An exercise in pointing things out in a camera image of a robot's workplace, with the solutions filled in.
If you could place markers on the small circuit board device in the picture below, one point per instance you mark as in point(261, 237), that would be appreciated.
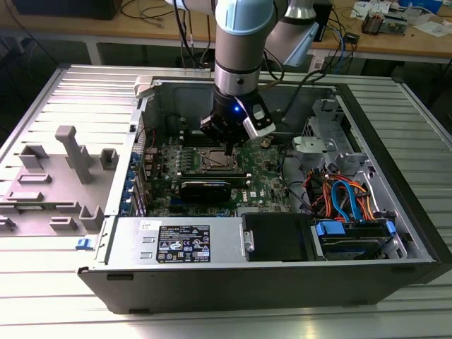
point(395, 24)

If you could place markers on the black and silver PC case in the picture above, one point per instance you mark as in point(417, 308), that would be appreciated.
point(212, 289)

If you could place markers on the blue case latch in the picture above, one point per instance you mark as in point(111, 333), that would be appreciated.
point(84, 244)

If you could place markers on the grey parts rack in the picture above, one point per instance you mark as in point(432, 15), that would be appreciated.
point(53, 190)

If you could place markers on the white printed leaflet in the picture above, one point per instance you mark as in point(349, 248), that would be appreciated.
point(369, 7)

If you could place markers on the large black box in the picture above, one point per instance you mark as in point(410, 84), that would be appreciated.
point(63, 8)

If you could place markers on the metal heat sink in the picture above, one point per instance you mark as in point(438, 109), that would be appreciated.
point(372, 23)

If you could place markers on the small black box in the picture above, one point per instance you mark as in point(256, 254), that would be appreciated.
point(351, 37)

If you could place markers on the green RAM stick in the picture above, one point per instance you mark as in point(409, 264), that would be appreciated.
point(236, 181)

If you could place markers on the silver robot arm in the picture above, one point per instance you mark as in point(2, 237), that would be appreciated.
point(240, 53)

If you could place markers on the white papers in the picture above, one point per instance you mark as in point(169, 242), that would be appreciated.
point(432, 28)

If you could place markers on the wooden desk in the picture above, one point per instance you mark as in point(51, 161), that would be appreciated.
point(70, 28)

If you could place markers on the silver CPU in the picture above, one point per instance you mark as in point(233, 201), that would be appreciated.
point(215, 160)

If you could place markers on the black upright box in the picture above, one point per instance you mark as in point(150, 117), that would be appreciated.
point(325, 21)

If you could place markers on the CPU socket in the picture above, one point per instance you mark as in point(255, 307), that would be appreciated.
point(222, 170)

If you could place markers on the hard disk in blue carrier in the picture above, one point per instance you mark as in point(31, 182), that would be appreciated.
point(353, 243)

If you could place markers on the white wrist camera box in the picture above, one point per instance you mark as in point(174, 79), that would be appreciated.
point(261, 129)

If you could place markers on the grey metal fan bracket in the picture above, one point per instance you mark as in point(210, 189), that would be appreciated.
point(307, 144)

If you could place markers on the silver power supply unit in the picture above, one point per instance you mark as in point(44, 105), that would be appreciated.
point(134, 229)

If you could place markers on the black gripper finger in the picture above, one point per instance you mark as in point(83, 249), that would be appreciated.
point(239, 139)
point(215, 129)

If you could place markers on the round coin battery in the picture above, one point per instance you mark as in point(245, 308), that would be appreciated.
point(265, 142)

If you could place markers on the black graphics card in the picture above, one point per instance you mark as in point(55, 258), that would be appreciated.
point(205, 190)

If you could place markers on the green motherboard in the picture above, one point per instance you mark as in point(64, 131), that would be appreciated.
point(265, 176)

